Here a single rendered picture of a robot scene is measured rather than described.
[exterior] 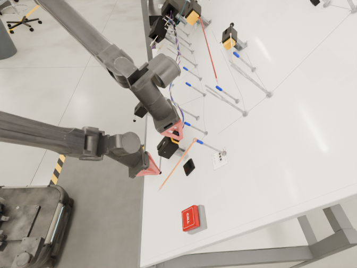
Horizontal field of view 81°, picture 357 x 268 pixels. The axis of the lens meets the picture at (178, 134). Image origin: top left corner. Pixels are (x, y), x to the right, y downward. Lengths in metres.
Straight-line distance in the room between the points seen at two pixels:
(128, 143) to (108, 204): 1.32
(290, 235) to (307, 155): 0.55
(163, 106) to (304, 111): 0.31
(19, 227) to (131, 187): 0.76
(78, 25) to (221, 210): 0.58
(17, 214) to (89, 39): 1.40
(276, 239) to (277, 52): 0.64
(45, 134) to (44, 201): 1.28
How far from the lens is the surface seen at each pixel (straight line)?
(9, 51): 4.15
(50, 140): 0.51
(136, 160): 0.64
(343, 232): 0.81
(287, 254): 0.93
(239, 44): 0.71
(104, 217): 1.81
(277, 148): 0.47
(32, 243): 1.63
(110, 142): 0.56
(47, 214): 1.71
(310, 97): 0.49
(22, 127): 0.48
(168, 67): 0.53
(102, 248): 1.75
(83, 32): 0.64
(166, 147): 0.62
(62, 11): 0.70
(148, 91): 0.50
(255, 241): 0.90
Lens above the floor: 1.63
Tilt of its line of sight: 49 degrees down
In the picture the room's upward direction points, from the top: straight up
